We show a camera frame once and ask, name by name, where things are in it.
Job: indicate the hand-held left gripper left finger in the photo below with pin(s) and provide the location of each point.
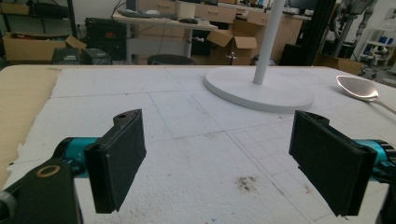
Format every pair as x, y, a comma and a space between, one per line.
116, 161

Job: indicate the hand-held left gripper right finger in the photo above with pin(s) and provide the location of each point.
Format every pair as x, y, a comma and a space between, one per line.
330, 161

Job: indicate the metal spoon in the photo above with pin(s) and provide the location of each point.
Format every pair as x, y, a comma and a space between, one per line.
358, 87

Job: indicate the low cardboard box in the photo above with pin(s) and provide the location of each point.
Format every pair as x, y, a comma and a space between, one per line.
342, 63

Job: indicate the white lamp stand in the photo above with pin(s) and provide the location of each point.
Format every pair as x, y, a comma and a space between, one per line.
258, 93

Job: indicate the small black equipment box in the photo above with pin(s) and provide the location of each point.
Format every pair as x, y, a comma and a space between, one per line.
66, 56
96, 56

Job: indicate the black round stool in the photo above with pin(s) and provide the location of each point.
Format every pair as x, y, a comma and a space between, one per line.
171, 59

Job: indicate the black hard case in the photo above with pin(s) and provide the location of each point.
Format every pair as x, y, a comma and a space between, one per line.
104, 37

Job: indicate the white shelf rack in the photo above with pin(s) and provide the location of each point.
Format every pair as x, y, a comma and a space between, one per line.
378, 43

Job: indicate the large open cardboard box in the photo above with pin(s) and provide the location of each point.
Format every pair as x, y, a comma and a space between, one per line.
29, 49

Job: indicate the white office desk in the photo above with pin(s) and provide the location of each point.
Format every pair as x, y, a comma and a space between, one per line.
162, 22

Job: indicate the grey robot on stand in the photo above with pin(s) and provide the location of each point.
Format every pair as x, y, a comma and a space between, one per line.
351, 15

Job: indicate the dark keyboard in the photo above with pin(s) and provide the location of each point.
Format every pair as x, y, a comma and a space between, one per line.
134, 13

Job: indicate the open cardboard box with flaps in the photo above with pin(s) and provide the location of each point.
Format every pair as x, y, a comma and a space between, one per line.
232, 46

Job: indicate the black metal shelf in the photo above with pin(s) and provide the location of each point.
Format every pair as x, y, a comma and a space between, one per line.
46, 11

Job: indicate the white box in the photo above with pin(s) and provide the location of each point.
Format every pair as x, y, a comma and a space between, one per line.
185, 9

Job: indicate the black metal frame post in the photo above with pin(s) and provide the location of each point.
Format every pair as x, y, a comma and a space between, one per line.
314, 34

